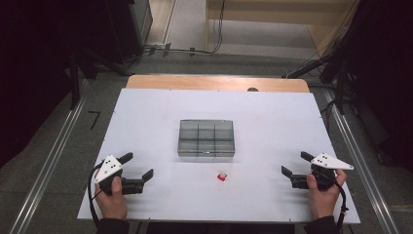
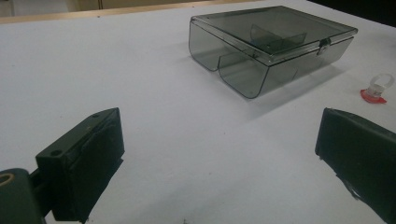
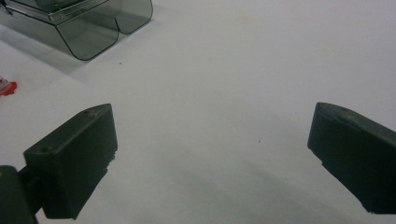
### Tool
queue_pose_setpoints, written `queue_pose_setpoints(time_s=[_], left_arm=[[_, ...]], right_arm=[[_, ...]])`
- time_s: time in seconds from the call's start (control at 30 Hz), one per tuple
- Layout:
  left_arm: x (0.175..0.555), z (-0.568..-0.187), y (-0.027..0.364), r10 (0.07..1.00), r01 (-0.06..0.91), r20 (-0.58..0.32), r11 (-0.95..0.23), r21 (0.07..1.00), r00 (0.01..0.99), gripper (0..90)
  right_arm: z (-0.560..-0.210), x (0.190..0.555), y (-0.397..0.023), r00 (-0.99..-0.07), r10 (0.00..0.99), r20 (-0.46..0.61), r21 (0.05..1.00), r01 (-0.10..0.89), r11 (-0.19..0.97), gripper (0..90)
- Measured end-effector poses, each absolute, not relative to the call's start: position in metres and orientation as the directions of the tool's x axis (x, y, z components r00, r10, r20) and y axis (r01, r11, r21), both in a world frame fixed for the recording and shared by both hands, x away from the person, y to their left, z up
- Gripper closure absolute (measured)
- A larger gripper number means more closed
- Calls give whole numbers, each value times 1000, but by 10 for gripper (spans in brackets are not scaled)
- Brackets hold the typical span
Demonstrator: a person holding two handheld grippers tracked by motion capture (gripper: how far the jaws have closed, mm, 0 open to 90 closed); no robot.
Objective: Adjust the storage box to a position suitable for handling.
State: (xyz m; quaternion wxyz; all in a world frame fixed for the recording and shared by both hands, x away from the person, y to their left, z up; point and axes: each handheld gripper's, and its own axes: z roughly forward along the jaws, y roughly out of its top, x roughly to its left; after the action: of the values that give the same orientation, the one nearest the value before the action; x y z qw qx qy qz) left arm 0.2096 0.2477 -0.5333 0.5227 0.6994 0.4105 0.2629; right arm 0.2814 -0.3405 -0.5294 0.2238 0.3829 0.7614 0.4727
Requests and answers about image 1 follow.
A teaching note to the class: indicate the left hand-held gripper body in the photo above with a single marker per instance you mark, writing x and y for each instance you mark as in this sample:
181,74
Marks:
105,169

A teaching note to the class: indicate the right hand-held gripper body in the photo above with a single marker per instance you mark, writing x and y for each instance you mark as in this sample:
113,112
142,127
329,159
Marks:
328,162

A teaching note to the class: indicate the small red white part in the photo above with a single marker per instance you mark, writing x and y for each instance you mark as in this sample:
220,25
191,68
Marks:
222,176

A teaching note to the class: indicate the clear plastic compartment box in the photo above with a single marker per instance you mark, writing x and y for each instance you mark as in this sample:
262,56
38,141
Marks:
206,138

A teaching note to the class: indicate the person's left hand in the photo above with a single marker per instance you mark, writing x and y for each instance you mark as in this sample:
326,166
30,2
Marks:
112,204

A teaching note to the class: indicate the person's right hand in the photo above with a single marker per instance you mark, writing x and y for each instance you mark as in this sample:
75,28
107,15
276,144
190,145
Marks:
324,201

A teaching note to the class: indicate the black metal stand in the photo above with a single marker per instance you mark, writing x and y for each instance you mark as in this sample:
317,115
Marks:
339,74
74,78

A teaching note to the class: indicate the dark curtain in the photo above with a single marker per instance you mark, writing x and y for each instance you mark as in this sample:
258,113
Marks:
32,65
386,65

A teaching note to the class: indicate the dark grey cabinet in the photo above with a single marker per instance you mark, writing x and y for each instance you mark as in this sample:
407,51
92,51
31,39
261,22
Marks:
136,26

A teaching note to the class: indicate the light wooden shelf unit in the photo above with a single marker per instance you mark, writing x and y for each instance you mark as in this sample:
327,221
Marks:
259,13

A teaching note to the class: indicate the metal floor rail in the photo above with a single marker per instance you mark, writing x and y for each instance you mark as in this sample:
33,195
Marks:
48,162
360,162

